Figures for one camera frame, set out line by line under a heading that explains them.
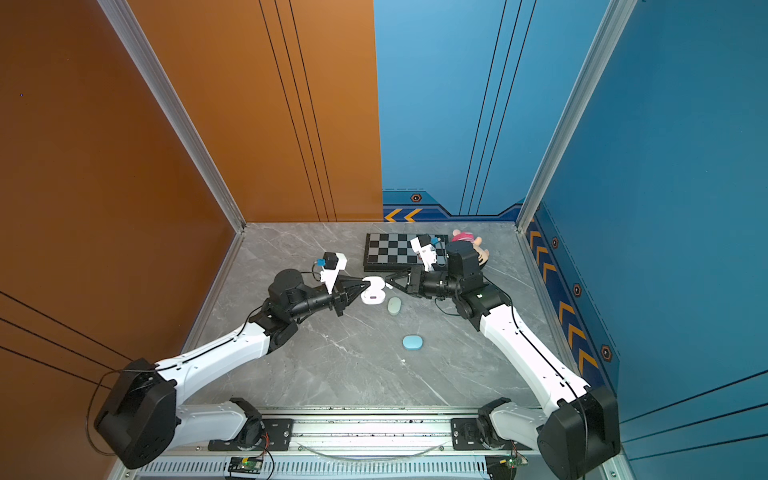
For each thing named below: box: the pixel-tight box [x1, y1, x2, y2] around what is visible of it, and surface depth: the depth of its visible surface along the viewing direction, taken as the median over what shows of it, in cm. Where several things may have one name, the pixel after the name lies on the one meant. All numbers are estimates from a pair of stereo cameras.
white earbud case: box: [361, 276, 386, 305], surface depth 73 cm
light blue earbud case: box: [402, 335, 424, 351], surface depth 89 cm
